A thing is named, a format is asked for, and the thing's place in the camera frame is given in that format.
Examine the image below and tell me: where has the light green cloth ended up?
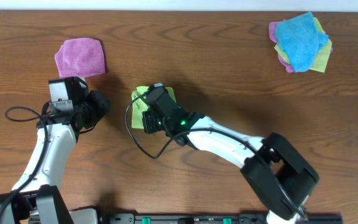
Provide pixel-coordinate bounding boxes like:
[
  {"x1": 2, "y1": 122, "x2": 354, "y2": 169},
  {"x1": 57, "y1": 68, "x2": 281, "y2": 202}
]
[{"x1": 131, "y1": 85, "x2": 177, "y2": 129}]

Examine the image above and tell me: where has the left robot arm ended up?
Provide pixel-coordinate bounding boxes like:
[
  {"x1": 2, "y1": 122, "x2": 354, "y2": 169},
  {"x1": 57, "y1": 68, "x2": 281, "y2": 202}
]
[{"x1": 0, "y1": 77, "x2": 110, "y2": 223}]

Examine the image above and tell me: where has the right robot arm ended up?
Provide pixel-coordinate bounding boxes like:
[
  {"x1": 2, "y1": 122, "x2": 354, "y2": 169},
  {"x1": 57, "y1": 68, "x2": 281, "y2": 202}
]
[{"x1": 142, "y1": 86, "x2": 319, "y2": 223}]

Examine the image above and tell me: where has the folded purple cloth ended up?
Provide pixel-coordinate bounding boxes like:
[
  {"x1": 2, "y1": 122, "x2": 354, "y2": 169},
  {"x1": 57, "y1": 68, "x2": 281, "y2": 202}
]
[{"x1": 55, "y1": 38, "x2": 106, "y2": 78}]

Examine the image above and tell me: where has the purple cloth in pile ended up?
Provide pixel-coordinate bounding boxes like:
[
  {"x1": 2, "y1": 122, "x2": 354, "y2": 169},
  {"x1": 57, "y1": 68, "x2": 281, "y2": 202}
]
[{"x1": 268, "y1": 19, "x2": 333, "y2": 74}]

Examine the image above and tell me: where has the blue cloth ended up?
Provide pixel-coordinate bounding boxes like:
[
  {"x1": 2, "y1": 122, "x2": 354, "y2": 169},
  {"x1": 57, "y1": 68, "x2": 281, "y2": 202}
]
[{"x1": 268, "y1": 12, "x2": 333, "y2": 73}]

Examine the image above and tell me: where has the yellow-green cloth in pile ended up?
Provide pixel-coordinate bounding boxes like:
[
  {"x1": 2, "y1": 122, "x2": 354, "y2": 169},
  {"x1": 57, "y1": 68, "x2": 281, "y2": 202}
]
[{"x1": 273, "y1": 17, "x2": 333, "y2": 73}]

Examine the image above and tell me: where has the right black cable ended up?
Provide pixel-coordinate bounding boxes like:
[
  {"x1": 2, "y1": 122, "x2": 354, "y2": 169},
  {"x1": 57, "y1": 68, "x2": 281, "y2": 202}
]
[{"x1": 124, "y1": 90, "x2": 309, "y2": 222}]

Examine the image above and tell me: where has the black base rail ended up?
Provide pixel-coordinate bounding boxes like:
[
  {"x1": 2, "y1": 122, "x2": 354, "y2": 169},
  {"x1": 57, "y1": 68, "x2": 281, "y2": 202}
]
[{"x1": 104, "y1": 212, "x2": 344, "y2": 224}]

